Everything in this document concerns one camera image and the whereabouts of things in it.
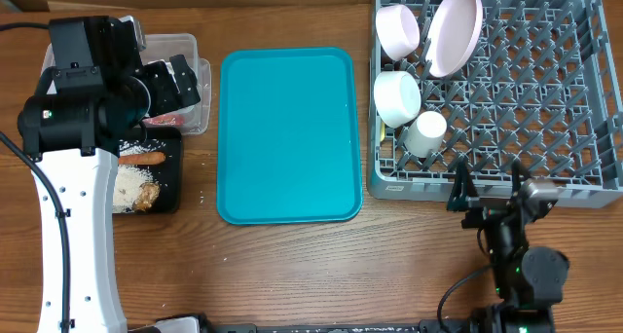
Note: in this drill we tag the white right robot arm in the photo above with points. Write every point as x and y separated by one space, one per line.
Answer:
528 280

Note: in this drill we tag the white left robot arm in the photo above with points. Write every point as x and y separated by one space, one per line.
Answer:
75 186

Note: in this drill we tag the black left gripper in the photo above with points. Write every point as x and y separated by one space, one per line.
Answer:
168 99

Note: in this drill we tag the black waste tray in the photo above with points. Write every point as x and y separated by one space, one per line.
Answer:
169 141

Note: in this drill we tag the teal plastic tray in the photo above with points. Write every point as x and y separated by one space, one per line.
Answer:
288 137

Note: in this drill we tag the white bowl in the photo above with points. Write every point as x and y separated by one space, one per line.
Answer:
397 97

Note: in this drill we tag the grey dishwasher rack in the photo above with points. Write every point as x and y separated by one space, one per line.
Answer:
541 88

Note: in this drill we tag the large white plate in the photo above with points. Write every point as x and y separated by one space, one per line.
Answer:
453 35

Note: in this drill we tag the white paper cup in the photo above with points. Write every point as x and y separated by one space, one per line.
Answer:
426 134

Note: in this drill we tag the red snack wrapper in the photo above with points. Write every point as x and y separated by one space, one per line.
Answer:
174 120

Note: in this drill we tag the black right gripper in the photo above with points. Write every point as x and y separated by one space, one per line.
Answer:
462 197

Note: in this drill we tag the brown food lump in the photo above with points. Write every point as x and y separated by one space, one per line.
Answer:
148 193

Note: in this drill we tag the pile of rice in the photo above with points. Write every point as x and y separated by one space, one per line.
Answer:
129 179

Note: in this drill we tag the clear plastic bin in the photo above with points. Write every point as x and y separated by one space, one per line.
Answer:
99 88

